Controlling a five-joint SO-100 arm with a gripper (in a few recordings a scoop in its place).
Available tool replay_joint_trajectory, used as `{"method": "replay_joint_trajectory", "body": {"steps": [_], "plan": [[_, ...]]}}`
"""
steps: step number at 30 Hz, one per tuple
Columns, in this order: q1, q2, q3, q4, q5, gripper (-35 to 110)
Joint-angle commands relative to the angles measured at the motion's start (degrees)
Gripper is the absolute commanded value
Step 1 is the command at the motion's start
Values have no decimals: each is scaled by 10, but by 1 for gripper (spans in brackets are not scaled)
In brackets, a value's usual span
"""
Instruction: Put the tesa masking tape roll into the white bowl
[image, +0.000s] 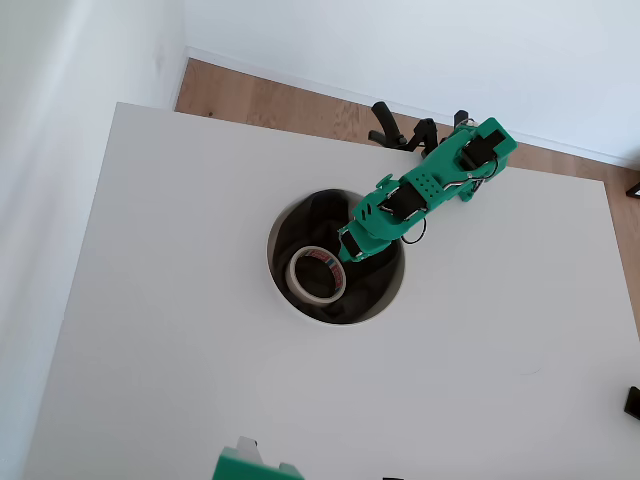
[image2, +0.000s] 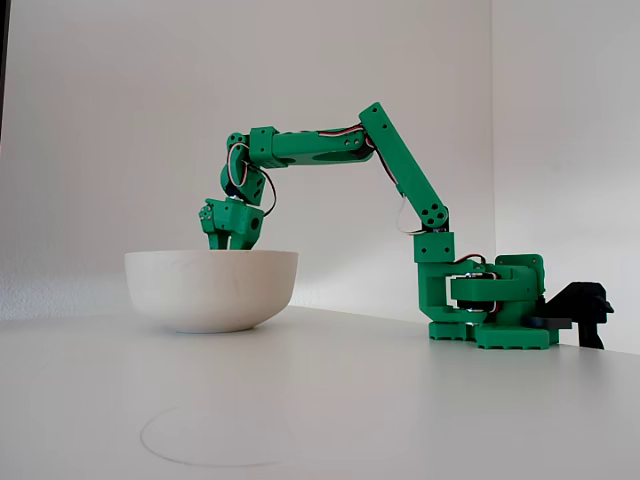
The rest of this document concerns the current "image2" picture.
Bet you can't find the white round bowl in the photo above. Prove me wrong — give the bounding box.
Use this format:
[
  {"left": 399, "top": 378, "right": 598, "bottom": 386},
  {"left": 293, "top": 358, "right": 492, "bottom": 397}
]
[{"left": 123, "top": 249, "right": 300, "bottom": 335}]

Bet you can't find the black table clamp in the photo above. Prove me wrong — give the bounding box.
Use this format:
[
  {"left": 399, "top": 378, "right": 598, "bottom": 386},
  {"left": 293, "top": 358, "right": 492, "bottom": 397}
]
[{"left": 523, "top": 281, "right": 616, "bottom": 350}]

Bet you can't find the thin wrist cable loop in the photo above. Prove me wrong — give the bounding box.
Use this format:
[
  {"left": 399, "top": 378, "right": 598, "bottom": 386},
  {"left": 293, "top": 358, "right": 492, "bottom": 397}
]
[{"left": 225, "top": 143, "right": 277, "bottom": 219}]

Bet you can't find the thin shoulder cable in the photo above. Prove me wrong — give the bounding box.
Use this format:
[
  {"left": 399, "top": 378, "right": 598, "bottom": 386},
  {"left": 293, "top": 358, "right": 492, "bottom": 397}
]
[{"left": 375, "top": 148, "right": 427, "bottom": 236}]

